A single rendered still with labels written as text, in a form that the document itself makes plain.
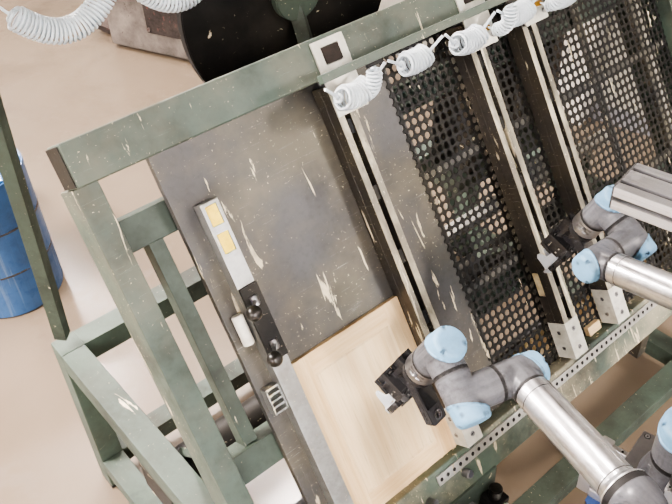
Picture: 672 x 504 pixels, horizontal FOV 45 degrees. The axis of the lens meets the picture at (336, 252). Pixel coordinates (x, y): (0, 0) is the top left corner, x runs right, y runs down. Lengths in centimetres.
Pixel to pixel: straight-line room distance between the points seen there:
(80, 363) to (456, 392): 166
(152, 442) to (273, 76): 125
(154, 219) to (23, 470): 202
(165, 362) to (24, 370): 232
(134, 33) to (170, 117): 491
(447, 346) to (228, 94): 76
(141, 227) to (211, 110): 32
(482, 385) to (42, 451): 254
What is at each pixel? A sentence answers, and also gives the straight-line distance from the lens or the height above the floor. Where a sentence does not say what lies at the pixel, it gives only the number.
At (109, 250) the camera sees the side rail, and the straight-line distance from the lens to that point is 181.
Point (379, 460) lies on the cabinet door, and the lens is 225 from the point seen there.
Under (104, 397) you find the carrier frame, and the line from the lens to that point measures 280.
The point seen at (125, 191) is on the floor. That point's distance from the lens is 512.
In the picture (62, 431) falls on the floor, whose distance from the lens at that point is 383.
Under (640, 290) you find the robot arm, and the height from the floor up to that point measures 157.
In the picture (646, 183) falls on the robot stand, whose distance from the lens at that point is 143.
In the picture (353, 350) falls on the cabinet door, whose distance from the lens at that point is 215.
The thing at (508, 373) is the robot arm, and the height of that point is 162.
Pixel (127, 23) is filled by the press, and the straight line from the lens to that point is 673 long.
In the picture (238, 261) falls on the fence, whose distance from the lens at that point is 194.
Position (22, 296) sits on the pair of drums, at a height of 12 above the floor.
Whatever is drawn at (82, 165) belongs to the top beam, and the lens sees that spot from 175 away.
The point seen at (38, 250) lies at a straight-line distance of 262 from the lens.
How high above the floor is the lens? 282
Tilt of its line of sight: 40 degrees down
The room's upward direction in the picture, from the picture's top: 4 degrees counter-clockwise
